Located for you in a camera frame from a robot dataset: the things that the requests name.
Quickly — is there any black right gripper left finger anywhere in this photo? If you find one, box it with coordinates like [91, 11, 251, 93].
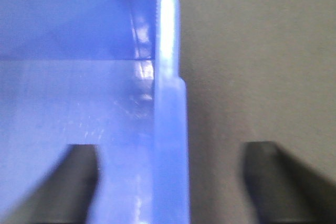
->
[2, 144, 99, 223]

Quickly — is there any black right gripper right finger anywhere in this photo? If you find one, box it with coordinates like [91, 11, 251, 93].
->
[242, 141, 335, 223]

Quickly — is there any large blue plastic bin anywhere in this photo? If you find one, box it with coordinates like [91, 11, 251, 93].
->
[1, 0, 191, 223]

